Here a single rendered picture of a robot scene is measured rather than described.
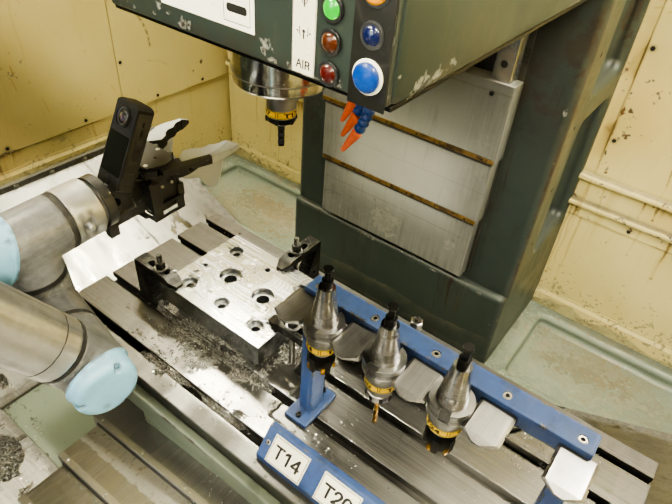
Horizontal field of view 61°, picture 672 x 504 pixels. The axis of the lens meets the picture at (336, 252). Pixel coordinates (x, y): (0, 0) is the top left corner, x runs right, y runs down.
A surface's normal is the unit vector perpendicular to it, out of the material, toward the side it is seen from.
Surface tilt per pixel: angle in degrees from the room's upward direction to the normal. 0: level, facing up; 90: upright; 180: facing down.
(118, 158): 63
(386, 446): 0
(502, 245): 90
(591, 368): 0
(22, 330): 77
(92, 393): 90
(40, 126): 90
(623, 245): 90
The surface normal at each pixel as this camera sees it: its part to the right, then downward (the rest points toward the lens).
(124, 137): -0.54, 0.05
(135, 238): 0.39, -0.53
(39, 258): 0.80, 0.42
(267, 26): -0.61, 0.47
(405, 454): 0.07, -0.77
